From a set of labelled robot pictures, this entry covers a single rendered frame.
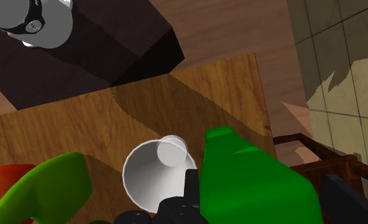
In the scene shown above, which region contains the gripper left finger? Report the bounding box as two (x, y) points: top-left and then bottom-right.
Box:
(113, 168), (210, 224)

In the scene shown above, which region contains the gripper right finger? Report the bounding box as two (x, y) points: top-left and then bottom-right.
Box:
(319, 174), (368, 224)

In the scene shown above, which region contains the white cup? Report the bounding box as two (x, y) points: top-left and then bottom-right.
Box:
(122, 134), (199, 214)

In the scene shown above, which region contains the green bottle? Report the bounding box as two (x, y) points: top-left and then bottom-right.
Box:
(199, 125), (325, 224)

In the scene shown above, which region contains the wooden table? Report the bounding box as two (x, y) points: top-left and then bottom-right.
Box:
(0, 52), (278, 224)

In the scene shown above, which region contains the green curved object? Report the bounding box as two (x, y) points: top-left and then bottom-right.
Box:
(0, 151), (94, 224)

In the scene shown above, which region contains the dark brown robot stand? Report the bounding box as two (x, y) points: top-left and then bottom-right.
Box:
(0, 0), (186, 111)

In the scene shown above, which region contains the red orange object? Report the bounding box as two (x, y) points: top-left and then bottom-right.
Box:
(0, 164), (38, 224)

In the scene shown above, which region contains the dark brown wooden furniture frame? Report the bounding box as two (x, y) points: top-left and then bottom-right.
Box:
(272, 132), (368, 199)

